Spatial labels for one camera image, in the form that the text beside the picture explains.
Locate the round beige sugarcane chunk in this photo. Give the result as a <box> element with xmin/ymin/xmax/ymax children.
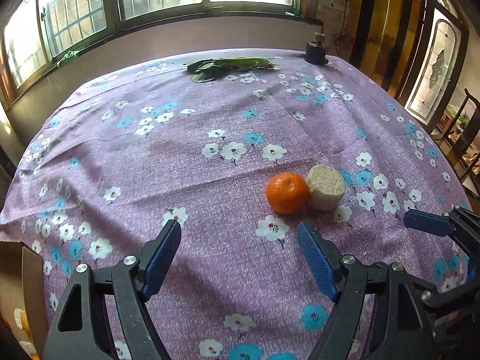
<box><xmin>306</xmin><ymin>165</ymin><xmax>345</xmax><ymax>211</ymax></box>

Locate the small orange tangerine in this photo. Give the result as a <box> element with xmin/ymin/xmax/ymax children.
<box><xmin>19</xmin><ymin>312</ymin><xmax>31</xmax><ymax>334</ymax></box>

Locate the dark wooden chair right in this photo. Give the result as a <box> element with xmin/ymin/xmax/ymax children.
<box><xmin>433</xmin><ymin>88</ymin><xmax>479</xmax><ymax>209</ymax></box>

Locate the cardboard box tray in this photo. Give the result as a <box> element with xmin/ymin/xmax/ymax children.
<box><xmin>1</xmin><ymin>241</ymin><xmax>48</xmax><ymax>359</ymax></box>

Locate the stained glass door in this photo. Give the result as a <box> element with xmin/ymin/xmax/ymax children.
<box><xmin>401</xmin><ymin>0</ymin><xmax>469</xmax><ymax>132</ymax></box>

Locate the purple floral tablecloth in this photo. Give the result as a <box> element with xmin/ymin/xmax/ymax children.
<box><xmin>1</xmin><ymin>49</ymin><xmax>468</xmax><ymax>359</ymax></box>

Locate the small black jar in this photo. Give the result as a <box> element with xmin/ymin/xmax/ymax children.
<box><xmin>304</xmin><ymin>33</ymin><xmax>329</xmax><ymax>66</ymax></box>

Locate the green bottle on sill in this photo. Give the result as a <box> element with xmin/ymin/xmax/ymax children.
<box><xmin>293</xmin><ymin>0</ymin><xmax>300</xmax><ymax>16</ymax></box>

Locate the green cloth on sill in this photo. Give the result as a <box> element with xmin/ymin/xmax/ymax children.
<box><xmin>56</xmin><ymin>49</ymin><xmax>86</xmax><ymax>68</ymax></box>

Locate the green leafy vegetable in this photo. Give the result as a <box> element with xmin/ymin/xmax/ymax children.
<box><xmin>186</xmin><ymin>57</ymin><xmax>276</xmax><ymax>83</ymax></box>

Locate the window with metal bars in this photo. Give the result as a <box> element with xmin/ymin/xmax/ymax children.
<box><xmin>1</xmin><ymin>0</ymin><xmax>295</xmax><ymax>107</ymax></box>

